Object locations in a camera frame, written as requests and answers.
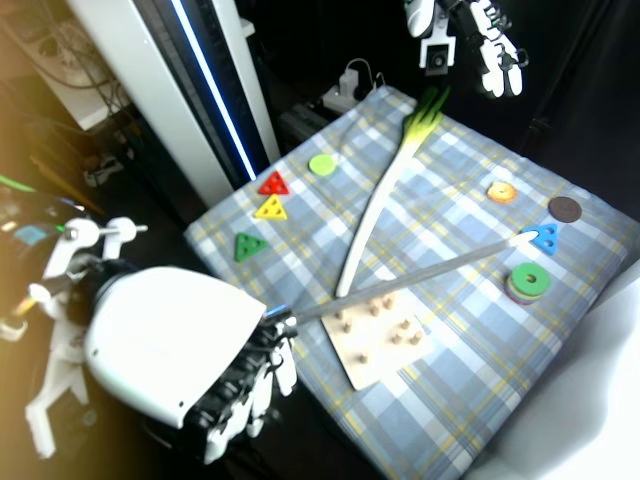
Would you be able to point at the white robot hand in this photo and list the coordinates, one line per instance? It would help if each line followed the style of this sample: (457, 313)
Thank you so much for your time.
(170, 340)
(497, 65)

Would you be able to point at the leek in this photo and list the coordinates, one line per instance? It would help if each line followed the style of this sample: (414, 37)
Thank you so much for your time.
(385, 195)

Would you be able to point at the large steel kitchen knife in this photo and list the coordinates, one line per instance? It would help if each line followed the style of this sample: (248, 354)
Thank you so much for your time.
(400, 282)

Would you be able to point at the wooden peg board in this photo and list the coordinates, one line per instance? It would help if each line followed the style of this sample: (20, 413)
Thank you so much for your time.
(380, 355)

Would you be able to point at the green triangle block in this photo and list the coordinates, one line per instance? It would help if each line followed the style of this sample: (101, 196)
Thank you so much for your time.
(247, 248)

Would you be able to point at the swirl butter cookie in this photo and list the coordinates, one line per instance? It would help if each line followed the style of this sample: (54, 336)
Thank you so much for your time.
(501, 192)

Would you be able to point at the white power strip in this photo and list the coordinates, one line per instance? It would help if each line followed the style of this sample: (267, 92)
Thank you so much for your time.
(345, 92)

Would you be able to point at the dark brown round cookie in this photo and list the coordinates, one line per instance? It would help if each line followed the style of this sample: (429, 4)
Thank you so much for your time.
(565, 208)

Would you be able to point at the yellow triangle block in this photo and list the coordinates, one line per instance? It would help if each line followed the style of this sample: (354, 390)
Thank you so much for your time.
(272, 210)

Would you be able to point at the blue triangle block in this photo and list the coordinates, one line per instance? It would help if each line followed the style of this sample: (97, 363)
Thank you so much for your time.
(546, 242)

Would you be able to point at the red triangle block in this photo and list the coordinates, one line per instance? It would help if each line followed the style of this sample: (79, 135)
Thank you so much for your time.
(274, 186)

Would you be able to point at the green sandwich cookie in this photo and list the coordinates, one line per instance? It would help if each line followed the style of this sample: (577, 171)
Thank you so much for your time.
(321, 164)

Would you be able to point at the white column with blue light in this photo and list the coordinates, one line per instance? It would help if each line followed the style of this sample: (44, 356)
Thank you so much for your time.
(150, 80)

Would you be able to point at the blue plaid tablecloth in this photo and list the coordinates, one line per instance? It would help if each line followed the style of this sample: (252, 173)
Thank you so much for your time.
(475, 360)

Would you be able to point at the large white rounded shell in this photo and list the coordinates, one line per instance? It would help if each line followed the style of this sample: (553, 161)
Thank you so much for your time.
(575, 400)

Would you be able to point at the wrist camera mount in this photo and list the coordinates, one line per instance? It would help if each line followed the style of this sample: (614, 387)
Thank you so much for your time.
(50, 395)
(438, 57)

